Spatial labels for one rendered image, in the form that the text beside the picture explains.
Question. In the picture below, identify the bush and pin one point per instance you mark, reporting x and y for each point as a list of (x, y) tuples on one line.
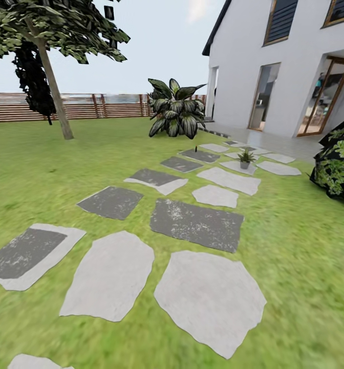
[(180, 116), (329, 167), (153, 97)]

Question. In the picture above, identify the door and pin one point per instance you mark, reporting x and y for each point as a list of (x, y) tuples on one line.
[(324, 96)]

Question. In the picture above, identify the pot plant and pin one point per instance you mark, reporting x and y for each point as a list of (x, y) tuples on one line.
[(245, 159)]

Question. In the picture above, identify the tree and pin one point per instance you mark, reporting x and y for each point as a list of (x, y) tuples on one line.
[(33, 80), (73, 25)]

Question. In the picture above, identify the fixed window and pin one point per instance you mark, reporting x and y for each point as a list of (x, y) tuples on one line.
[(263, 96)]

